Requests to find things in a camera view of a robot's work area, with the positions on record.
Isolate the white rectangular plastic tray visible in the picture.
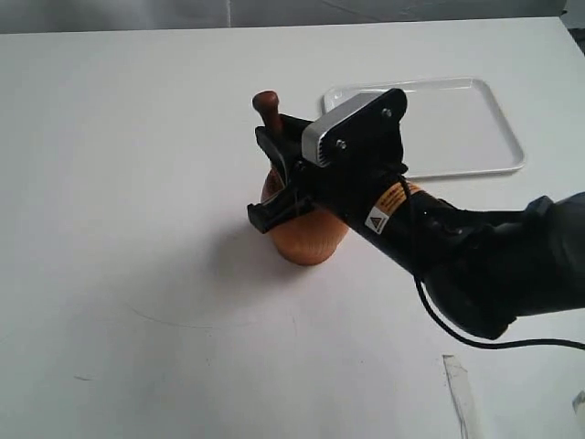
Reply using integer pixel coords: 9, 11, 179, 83
323, 78, 526, 181

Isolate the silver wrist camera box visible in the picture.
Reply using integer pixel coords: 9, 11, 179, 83
301, 89, 407, 168

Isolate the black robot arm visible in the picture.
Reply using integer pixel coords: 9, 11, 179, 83
247, 89, 584, 349

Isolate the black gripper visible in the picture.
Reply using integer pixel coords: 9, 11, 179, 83
247, 100, 408, 234

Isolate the brown wooden pestle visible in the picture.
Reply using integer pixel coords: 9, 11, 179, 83
252, 91, 282, 134

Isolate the wooden mortar cup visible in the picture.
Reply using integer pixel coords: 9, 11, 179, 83
260, 167, 351, 266

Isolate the clear tape strip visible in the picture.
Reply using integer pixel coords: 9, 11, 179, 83
442, 355, 484, 439

